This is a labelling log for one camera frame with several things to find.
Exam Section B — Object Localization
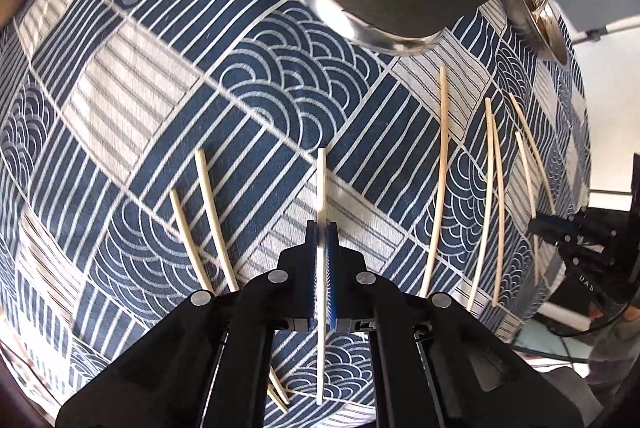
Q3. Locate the black cable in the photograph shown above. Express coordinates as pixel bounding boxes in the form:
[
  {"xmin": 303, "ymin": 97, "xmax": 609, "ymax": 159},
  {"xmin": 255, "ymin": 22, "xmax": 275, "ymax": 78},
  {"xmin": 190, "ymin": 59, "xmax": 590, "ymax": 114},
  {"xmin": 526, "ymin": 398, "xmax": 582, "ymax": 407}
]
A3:
[{"xmin": 529, "ymin": 303, "xmax": 632, "ymax": 340}]

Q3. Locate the metal bowl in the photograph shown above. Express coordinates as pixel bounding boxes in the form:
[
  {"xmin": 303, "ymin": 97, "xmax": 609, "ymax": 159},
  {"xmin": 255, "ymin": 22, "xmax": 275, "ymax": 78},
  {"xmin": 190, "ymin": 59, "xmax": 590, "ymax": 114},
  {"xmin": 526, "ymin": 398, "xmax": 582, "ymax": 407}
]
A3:
[{"xmin": 501, "ymin": 0, "xmax": 571, "ymax": 62}]

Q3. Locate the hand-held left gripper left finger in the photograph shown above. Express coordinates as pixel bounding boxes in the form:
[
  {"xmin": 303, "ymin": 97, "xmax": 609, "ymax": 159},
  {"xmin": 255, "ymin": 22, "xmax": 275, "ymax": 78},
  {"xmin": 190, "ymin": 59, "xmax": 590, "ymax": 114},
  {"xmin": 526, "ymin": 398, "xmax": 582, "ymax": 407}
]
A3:
[{"xmin": 55, "ymin": 220, "xmax": 321, "ymax": 428}]

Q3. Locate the blue white patterned tablecloth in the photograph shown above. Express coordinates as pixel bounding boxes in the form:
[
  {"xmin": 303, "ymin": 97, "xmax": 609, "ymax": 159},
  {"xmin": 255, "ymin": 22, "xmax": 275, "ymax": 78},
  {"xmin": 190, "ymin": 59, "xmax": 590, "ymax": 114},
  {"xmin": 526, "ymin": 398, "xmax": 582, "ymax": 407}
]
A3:
[{"xmin": 0, "ymin": 0, "xmax": 594, "ymax": 428}]

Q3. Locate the person's right hand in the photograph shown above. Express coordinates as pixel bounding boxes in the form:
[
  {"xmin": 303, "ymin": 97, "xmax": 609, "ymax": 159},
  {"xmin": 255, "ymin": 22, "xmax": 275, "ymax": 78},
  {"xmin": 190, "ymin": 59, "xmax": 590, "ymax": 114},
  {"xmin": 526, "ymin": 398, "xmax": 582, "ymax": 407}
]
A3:
[{"xmin": 588, "ymin": 302, "xmax": 635, "ymax": 326}]

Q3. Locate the wooden chopstick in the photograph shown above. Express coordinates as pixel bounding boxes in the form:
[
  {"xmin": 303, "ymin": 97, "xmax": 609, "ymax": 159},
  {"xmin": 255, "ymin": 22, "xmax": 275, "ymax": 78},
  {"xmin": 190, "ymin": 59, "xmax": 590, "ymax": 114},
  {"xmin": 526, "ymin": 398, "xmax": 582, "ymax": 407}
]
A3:
[
  {"xmin": 169, "ymin": 190, "xmax": 291, "ymax": 414},
  {"xmin": 466, "ymin": 98, "xmax": 496, "ymax": 313},
  {"xmin": 508, "ymin": 93, "xmax": 557, "ymax": 215},
  {"xmin": 491, "ymin": 114, "xmax": 506, "ymax": 307},
  {"xmin": 514, "ymin": 131, "xmax": 542, "ymax": 287},
  {"xmin": 194, "ymin": 150, "xmax": 289, "ymax": 405},
  {"xmin": 419, "ymin": 66, "xmax": 449, "ymax": 300},
  {"xmin": 316, "ymin": 148, "xmax": 329, "ymax": 407}
]

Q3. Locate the person's right forearm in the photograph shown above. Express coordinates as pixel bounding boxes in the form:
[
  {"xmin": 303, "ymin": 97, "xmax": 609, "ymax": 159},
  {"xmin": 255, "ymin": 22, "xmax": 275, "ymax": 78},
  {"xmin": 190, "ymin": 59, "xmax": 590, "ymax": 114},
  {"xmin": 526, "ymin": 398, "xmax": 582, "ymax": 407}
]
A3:
[{"xmin": 585, "ymin": 315, "xmax": 640, "ymax": 415}]

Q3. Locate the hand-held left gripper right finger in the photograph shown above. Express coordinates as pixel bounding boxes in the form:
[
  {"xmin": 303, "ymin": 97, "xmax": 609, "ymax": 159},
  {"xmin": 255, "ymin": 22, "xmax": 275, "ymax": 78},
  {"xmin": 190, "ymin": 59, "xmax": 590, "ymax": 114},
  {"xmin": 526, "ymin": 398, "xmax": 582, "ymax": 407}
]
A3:
[{"xmin": 326, "ymin": 222, "xmax": 584, "ymax": 428}]

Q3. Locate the dark brown sauce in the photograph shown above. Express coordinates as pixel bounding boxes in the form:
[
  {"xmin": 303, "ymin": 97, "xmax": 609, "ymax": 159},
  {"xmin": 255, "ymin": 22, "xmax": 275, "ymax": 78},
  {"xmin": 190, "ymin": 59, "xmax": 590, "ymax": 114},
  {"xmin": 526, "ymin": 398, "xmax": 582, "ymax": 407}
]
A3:
[{"xmin": 530, "ymin": 0, "xmax": 563, "ymax": 51}]

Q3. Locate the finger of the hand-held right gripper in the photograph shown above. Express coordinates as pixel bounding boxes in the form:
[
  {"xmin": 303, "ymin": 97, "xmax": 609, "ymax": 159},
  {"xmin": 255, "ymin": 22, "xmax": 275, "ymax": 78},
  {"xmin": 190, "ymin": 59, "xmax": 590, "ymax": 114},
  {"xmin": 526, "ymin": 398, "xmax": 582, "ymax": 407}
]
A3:
[
  {"xmin": 542, "ymin": 234, "xmax": 617, "ymax": 269},
  {"xmin": 528, "ymin": 214, "xmax": 619, "ymax": 243}
]

